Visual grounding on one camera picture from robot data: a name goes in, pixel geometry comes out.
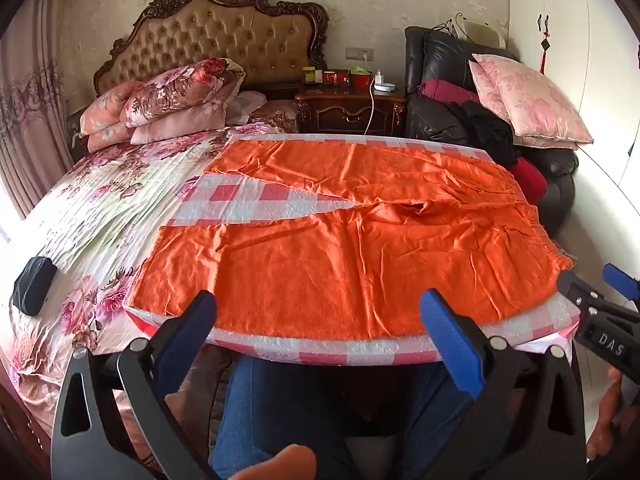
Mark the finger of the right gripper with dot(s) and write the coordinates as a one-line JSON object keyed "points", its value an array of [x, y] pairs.
{"points": [[622, 282], [578, 292]]}

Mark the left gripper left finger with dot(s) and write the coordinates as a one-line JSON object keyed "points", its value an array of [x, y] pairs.
{"points": [[90, 440]]}

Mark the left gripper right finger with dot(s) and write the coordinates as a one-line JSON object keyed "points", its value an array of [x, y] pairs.
{"points": [[525, 421]]}

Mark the orange pants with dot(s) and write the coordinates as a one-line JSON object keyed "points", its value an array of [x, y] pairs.
{"points": [[413, 220]]}

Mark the right hand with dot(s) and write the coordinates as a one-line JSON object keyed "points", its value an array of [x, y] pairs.
{"points": [[604, 435]]}

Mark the red folded cloth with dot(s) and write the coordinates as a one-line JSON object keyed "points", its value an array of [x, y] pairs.
{"points": [[531, 181]]}

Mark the blue jeans legs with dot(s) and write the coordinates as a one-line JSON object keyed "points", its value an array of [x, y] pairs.
{"points": [[293, 421]]}

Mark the black pouch on bed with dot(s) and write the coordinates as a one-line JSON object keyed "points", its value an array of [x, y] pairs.
{"points": [[32, 285]]}

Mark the floral bed sheet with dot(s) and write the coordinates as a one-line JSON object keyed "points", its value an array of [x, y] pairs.
{"points": [[96, 225]]}

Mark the pink floral pillow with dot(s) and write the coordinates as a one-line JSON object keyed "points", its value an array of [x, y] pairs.
{"points": [[538, 112]]}

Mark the black garment on armchair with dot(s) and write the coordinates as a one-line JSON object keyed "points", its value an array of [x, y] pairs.
{"points": [[487, 131]]}

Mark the red white checkered tablecloth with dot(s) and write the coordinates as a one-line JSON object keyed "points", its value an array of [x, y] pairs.
{"points": [[218, 198]]}

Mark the black leather armchair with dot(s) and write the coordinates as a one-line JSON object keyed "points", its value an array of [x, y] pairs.
{"points": [[443, 106]]}

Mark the maroon cushion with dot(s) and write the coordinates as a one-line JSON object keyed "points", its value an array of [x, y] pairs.
{"points": [[443, 91]]}

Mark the pink curtain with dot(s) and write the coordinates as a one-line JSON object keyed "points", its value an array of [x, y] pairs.
{"points": [[34, 146]]}

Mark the white round device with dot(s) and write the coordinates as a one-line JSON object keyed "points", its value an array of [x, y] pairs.
{"points": [[385, 87]]}

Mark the folded floral quilt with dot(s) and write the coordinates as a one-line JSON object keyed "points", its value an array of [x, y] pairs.
{"points": [[189, 99]]}

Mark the small pink bed pillow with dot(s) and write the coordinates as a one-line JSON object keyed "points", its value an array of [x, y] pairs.
{"points": [[252, 113]]}

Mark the red cup green lid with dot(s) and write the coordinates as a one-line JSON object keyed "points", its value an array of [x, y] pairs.
{"points": [[360, 78]]}

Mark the dark wooden nightstand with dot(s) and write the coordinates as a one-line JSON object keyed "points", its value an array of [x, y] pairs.
{"points": [[348, 110]]}

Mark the red tin box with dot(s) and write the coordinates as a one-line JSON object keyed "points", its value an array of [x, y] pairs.
{"points": [[339, 78]]}

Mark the yellow jar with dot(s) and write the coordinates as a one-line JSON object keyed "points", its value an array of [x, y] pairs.
{"points": [[309, 74]]}

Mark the tufted beige wooden headboard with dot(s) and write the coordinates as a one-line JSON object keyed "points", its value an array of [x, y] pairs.
{"points": [[272, 42]]}

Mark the wall power socket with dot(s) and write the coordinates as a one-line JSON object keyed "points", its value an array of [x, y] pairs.
{"points": [[359, 54]]}

